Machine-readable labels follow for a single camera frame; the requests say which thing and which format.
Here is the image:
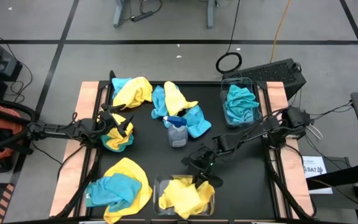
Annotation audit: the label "red vacuum cleaner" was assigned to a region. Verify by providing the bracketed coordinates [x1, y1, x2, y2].
[0, 98, 32, 174]

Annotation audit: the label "grey spray bottle blue trigger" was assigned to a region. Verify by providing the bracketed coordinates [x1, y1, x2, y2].
[162, 115, 189, 149]

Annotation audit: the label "wooden side board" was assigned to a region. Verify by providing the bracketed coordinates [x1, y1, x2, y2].
[48, 81, 109, 218]
[258, 81, 315, 218]

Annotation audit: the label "white cable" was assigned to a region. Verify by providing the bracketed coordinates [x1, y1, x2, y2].
[308, 123, 324, 141]

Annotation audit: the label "black vacuum hose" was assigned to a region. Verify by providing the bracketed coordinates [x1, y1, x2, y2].
[0, 99, 40, 154]

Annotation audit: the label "black metal beam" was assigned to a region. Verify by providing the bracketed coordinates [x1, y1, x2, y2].
[305, 162, 358, 191]

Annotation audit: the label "black coiled cable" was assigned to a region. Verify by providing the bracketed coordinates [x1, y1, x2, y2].
[214, 0, 243, 75]

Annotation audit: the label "thick yellow cable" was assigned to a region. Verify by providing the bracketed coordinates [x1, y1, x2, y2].
[269, 0, 292, 63]

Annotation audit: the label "black aluminium table frame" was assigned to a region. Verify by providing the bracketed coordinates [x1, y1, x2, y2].
[53, 80, 318, 224]

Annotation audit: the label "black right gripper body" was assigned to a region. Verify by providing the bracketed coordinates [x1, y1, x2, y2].
[191, 148, 219, 175]

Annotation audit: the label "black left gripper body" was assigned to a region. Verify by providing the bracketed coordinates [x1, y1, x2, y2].
[94, 108, 128, 138]

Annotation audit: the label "black power strip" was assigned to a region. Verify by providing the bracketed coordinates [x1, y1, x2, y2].
[130, 11, 154, 23]

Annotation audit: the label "white paper sign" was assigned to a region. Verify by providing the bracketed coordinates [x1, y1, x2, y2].
[301, 155, 334, 195]

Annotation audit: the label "blue microfiber towel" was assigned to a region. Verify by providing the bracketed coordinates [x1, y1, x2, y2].
[150, 85, 171, 120]
[111, 77, 133, 100]
[162, 105, 213, 139]
[225, 110, 262, 126]
[85, 173, 143, 213]

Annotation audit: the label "clear plastic basket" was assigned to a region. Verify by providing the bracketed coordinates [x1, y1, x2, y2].
[152, 174, 216, 217]
[220, 77, 263, 129]

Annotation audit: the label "teal microfiber towel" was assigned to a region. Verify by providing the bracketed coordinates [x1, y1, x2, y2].
[99, 133, 135, 154]
[223, 93, 245, 122]
[227, 84, 260, 110]

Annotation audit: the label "grey desk leg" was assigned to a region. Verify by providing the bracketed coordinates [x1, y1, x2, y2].
[112, 0, 127, 29]
[206, 0, 216, 29]

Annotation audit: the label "yellow blue cloths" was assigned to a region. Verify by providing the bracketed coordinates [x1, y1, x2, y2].
[103, 112, 134, 151]

